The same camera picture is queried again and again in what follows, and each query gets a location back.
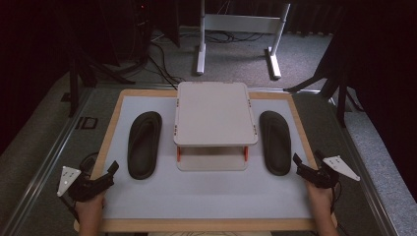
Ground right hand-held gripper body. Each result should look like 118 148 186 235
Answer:
303 155 361 190

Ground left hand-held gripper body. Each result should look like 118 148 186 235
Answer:
56 165 103 203

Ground black slipper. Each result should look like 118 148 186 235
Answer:
127 110 163 181
259 110 293 177

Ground white two-tier shoe rack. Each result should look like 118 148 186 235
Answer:
172 81 259 172

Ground person's left hand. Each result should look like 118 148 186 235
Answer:
75 191 107 218

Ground person's right hand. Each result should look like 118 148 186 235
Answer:
304 179 333 210

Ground black tripod stand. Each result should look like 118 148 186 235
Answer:
283 32 365 129
67 48 136 118

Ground dark computer tower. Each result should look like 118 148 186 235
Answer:
97 0 153 65

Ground metal floor rail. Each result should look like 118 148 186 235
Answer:
328 96 399 236
0 87 94 236

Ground right hand-held gripper cable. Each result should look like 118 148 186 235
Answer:
329 180 352 236

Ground black rectangular floor frame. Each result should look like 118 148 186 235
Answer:
75 116 99 131

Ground black floor cables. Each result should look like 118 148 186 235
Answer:
144 29 267 90

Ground white desk frame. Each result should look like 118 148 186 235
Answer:
196 0 292 81

